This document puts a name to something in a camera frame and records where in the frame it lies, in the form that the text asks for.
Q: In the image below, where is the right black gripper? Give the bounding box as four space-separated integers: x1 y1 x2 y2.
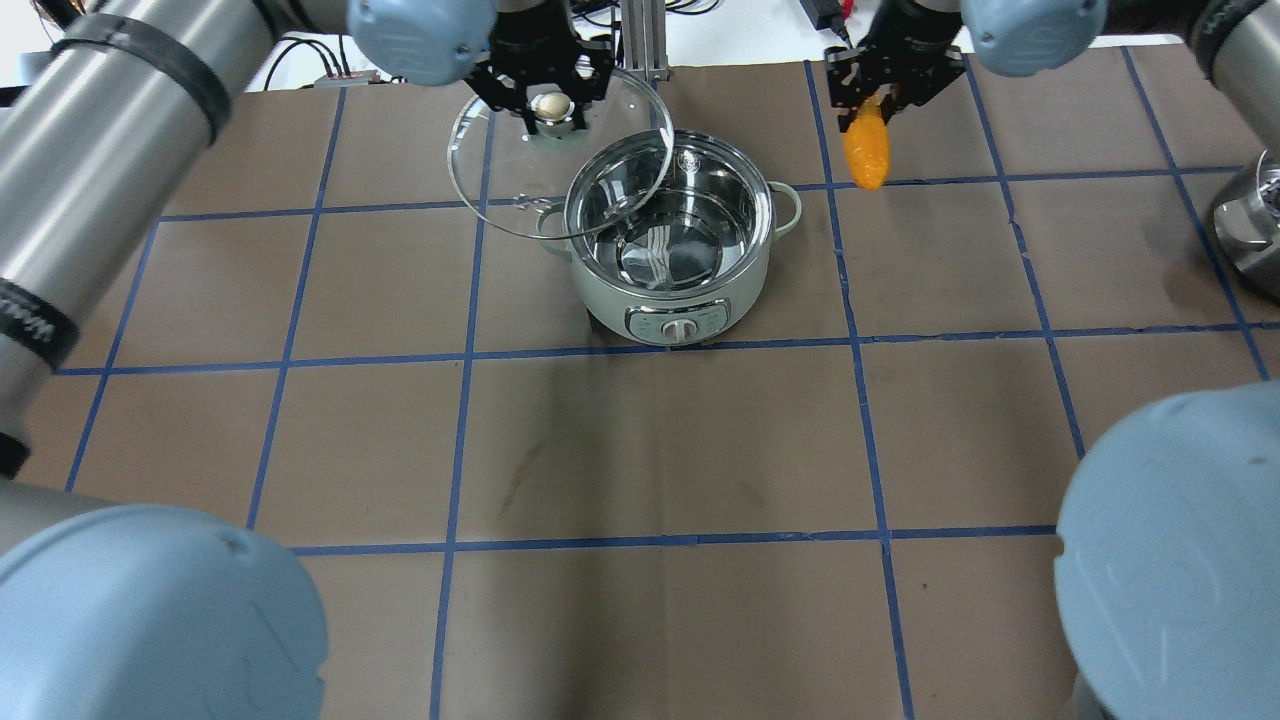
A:
824 1 965 133

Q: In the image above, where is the yellow corn cob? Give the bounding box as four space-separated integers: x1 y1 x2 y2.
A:
842 94 892 192

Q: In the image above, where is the aluminium frame post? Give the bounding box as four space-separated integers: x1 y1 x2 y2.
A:
616 1 671 83

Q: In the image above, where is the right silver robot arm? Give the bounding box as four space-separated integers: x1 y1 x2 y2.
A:
806 1 1277 719

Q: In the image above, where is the glass pot lid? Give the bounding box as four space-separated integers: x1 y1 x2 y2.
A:
445 72 675 241

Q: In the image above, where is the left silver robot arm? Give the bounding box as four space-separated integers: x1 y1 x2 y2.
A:
1 1 617 719

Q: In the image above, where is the black power adapter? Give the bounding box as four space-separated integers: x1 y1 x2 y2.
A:
799 0 855 45

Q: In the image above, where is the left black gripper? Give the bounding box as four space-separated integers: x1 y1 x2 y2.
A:
470 1 614 133

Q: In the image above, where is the pale green electric pot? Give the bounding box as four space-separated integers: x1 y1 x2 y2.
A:
538 129 803 348

